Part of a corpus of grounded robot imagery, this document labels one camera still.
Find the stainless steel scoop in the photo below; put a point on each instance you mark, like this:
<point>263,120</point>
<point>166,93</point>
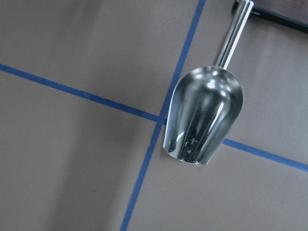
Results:
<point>206,102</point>

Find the dark wooden tray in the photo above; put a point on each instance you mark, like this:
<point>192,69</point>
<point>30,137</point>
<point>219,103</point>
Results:
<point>289,13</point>

